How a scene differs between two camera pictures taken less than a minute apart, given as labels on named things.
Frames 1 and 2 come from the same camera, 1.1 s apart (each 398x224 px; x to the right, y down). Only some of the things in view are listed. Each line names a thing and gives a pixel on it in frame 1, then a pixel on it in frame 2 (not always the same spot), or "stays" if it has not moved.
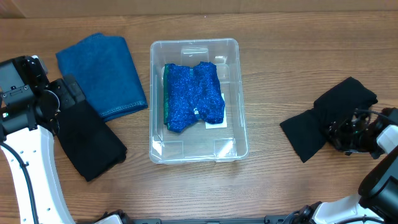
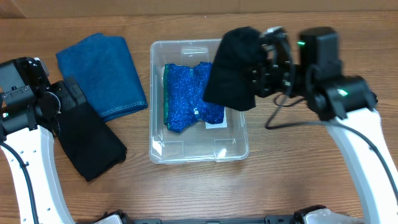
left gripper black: (67, 99) stays
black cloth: (308, 132) to (231, 84)
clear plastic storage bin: (196, 144) stays
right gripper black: (334, 132) to (261, 70)
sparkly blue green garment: (191, 93) stays
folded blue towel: (104, 69) stays
